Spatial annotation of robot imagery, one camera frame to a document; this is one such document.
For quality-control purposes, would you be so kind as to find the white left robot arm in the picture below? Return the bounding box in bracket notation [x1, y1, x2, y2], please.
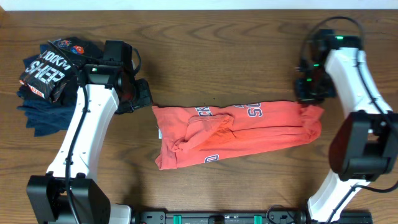
[27, 63, 152, 223]

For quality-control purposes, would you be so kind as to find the orange red t-shirt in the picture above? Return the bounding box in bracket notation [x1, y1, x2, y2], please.
[152, 101, 323, 170]

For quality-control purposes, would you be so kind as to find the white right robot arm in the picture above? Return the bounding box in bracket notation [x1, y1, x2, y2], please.
[295, 29, 397, 223]

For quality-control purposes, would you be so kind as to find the folded black printed shirt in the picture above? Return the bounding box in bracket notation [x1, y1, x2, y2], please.
[17, 37, 103, 106]

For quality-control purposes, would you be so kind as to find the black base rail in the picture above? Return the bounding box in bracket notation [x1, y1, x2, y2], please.
[136, 203, 374, 224]

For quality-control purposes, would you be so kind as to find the folded navy blue shirt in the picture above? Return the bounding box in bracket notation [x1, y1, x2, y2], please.
[17, 44, 108, 138]

